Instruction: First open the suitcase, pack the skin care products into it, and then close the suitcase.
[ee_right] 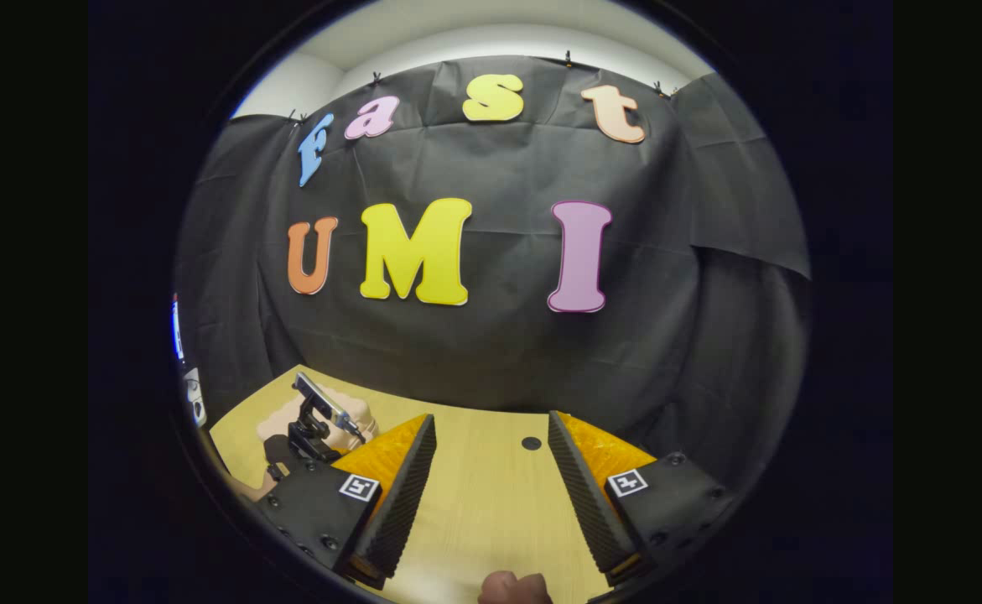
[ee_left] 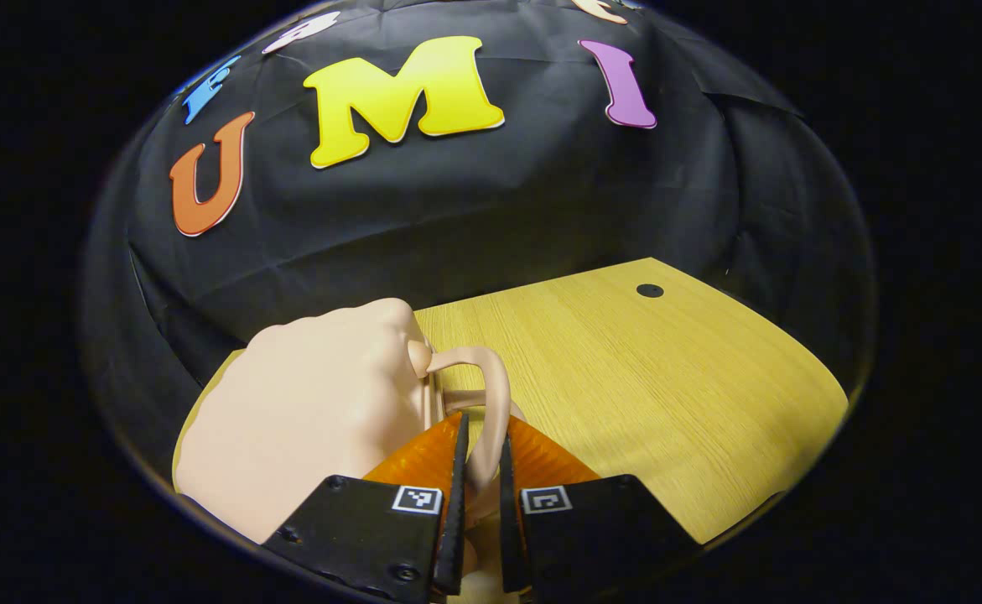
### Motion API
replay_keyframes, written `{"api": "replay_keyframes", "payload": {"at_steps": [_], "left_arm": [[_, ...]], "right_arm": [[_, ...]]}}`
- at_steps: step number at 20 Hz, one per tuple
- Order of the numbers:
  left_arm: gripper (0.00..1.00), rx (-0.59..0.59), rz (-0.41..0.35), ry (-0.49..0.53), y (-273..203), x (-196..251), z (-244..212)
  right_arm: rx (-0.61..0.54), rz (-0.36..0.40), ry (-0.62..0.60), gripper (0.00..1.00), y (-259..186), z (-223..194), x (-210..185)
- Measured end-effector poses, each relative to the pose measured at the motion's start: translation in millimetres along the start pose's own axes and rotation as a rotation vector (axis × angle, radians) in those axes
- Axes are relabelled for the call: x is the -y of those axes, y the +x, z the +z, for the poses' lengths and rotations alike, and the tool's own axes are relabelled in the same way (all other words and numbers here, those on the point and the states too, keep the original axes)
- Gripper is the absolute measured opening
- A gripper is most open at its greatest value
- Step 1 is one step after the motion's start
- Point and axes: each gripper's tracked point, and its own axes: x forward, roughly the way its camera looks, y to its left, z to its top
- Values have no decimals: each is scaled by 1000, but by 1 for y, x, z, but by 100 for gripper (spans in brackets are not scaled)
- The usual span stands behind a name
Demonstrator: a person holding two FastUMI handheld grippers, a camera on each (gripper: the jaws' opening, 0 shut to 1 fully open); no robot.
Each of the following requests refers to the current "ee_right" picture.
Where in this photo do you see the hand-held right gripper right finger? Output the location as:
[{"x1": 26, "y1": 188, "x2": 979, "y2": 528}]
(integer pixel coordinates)
[{"x1": 547, "y1": 410, "x2": 735, "y2": 587}]

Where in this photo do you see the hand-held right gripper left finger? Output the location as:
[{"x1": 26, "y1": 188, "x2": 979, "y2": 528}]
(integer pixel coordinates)
[{"x1": 254, "y1": 414, "x2": 439, "y2": 591}]

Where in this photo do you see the beige scalloped suitcase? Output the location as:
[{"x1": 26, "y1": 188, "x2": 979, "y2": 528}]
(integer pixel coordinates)
[{"x1": 256, "y1": 384, "x2": 380, "y2": 461}]

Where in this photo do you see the black backdrop cloth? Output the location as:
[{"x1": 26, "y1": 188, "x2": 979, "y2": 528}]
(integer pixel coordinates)
[{"x1": 174, "y1": 55, "x2": 813, "y2": 496}]

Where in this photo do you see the blue white printed board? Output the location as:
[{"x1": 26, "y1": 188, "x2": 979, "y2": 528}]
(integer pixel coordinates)
[{"x1": 170, "y1": 292, "x2": 209, "y2": 429}]

